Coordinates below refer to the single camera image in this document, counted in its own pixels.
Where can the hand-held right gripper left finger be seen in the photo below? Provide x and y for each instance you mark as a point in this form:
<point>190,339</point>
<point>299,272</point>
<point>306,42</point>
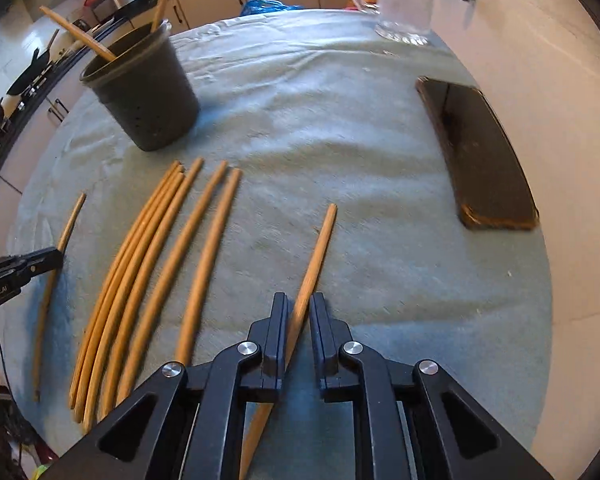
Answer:
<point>280,330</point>

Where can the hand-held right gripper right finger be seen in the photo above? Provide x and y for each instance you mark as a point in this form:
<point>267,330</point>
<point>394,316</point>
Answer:
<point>317,330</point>

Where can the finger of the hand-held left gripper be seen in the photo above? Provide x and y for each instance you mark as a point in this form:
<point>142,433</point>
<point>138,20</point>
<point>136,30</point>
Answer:
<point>40,260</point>

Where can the bunch of wooden chopsticks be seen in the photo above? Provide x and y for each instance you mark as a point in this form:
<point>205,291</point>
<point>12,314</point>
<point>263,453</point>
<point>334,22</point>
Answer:
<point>152,220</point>

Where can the dark grey chopstick holder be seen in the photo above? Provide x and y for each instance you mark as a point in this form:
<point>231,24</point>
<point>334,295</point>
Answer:
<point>145,100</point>

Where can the black wok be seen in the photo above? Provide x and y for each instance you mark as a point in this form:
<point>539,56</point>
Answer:
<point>30,72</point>

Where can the smartphone in brown case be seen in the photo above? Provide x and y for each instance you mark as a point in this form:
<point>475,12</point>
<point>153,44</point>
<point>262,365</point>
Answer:
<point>480,160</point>

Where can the blue plastic bag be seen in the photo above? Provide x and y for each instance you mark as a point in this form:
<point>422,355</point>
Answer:
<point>267,7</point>

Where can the clear glass pitcher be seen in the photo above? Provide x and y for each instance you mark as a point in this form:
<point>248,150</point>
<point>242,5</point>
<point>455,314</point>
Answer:
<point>405,0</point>

